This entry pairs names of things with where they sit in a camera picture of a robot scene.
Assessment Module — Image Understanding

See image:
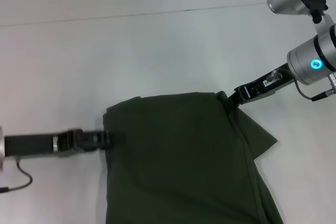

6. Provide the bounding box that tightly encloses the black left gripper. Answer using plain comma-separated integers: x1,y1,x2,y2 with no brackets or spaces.
4,129,127,158

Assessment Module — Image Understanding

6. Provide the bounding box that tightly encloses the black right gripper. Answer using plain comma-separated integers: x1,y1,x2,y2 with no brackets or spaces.
227,62,297,108

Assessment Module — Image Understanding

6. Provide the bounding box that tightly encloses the dark green FREE T-shirt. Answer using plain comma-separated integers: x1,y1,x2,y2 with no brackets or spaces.
102,90,285,224

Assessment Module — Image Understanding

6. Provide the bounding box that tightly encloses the right arm silver cable plug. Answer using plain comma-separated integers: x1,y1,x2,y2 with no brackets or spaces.
266,69,281,82

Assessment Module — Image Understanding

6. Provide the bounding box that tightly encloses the right arm dark cable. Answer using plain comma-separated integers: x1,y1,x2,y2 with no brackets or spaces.
293,73,336,102

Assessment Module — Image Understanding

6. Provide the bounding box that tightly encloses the left arm cable with plug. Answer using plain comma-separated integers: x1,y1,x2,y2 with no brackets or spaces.
0,157,34,194

